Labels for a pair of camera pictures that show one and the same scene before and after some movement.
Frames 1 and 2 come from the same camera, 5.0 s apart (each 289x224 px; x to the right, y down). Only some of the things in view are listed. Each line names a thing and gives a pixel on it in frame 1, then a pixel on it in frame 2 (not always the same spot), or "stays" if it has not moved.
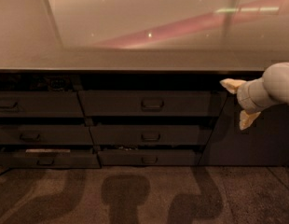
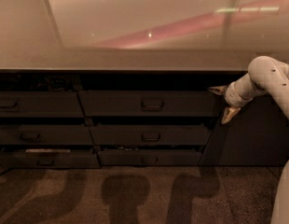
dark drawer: x=149 y=103 stays
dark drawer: x=43 y=134 stays
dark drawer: x=38 y=104 stays
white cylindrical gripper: x=242 y=97 -> x=232 y=94
